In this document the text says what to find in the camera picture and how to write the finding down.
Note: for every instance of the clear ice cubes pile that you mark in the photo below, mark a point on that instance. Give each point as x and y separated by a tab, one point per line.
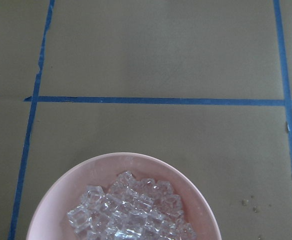
131	209

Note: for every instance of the pink bowl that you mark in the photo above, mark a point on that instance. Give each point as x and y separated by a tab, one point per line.
49	221

